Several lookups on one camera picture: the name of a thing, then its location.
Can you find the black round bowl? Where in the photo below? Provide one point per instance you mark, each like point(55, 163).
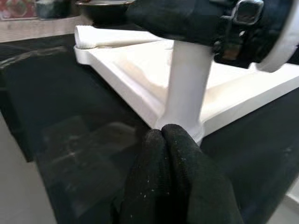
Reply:
point(105, 11)

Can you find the white plastic children table top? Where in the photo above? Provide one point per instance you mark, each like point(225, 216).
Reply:
point(130, 65)

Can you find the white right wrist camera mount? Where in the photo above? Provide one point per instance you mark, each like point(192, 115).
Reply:
point(287, 46)

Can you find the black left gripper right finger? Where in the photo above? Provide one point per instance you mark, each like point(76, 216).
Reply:
point(201, 191)

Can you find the black tablecloth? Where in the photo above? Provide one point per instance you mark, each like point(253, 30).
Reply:
point(46, 93)

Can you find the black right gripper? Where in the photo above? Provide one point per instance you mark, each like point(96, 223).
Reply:
point(252, 35)

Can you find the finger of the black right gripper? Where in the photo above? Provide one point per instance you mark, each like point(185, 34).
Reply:
point(177, 18)

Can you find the clear adhesive tape patch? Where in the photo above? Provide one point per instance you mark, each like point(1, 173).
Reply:
point(74, 151)

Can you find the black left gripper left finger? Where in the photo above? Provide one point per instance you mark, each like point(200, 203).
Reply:
point(144, 182)

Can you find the dark plastic bag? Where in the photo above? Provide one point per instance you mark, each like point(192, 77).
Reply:
point(56, 9)

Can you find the white plastic table leg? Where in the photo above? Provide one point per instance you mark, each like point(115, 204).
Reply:
point(187, 88)
point(112, 36)

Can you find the red printed cardboard box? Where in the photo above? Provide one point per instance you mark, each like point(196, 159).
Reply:
point(16, 9)

